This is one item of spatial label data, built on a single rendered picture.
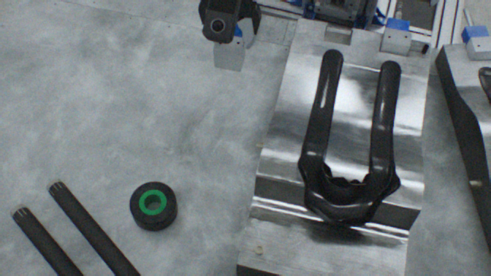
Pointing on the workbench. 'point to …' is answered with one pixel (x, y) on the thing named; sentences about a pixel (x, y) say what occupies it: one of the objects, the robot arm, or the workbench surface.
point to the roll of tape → (158, 192)
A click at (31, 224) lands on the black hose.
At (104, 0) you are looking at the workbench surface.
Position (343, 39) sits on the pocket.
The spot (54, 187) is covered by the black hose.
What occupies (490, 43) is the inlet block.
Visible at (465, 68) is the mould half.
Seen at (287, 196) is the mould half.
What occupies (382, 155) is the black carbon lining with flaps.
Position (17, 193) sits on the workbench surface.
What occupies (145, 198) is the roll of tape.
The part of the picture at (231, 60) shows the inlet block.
